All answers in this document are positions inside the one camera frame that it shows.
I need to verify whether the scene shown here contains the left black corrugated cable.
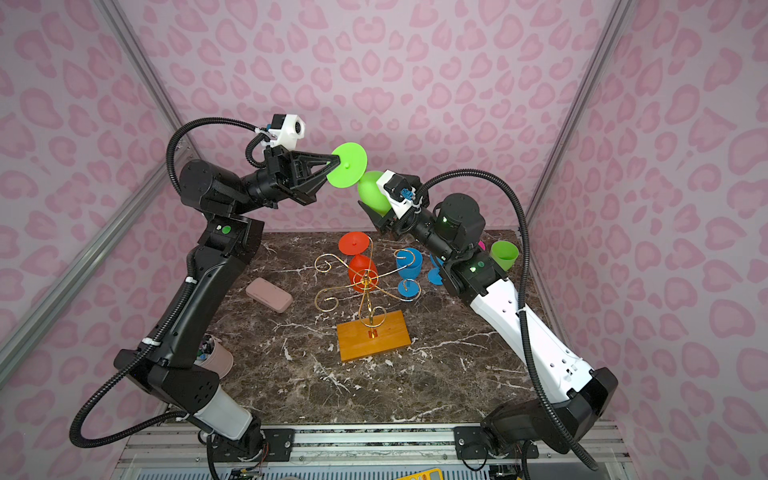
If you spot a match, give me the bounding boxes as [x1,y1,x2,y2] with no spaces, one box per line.
[68,116,277,450]

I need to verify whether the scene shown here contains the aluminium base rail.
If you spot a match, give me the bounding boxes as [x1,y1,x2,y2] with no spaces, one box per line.
[111,421,639,479]

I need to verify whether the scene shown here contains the green wine glass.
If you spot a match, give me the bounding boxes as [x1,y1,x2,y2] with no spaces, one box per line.
[490,240,520,271]
[327,142,391,216]

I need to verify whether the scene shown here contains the green wine glass back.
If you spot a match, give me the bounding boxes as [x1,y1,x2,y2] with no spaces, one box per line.
[327,142,391,216]

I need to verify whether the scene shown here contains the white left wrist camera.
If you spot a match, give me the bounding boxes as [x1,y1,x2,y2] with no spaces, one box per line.
[256,114,307,150]

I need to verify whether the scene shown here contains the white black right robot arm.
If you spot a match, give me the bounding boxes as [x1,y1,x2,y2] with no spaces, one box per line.
[359,194,618,470]

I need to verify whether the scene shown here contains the black corrugated cable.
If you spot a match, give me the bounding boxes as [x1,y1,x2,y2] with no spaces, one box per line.
[413,169,600,472]
[68,116,277,450]

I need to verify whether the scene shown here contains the right black corrugated cable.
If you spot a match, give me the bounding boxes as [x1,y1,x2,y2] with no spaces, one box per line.
[413,169,600,472]

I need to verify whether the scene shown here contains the gold wire glass rack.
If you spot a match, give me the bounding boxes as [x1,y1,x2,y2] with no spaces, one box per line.
[314,234,422,363]

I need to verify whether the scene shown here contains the pink rectangular case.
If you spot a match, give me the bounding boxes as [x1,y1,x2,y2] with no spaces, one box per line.
[245,278,293,313]

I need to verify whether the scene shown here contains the blue wine glass front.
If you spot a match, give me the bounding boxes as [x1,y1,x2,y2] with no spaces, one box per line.
[395,248,423,300]

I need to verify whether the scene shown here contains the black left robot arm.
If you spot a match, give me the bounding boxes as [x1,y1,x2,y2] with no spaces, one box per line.
[114,146,341,450]

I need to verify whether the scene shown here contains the red wine glass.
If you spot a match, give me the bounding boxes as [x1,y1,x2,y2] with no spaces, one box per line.
[338,232,378,293]

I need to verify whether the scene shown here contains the blue wine glass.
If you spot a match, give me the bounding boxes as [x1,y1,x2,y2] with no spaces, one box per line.
[395,248,423,300]
[427,255,443,286]

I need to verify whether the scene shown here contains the green wine glass front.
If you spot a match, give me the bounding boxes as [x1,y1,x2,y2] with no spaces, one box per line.
[490,240,520,271]

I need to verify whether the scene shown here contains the pink pen cup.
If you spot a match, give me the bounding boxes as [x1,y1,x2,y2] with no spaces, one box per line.
[194,333,234,379]

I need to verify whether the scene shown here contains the yellow plastic object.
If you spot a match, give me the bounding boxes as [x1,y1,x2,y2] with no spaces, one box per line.
[404,468,444,480]

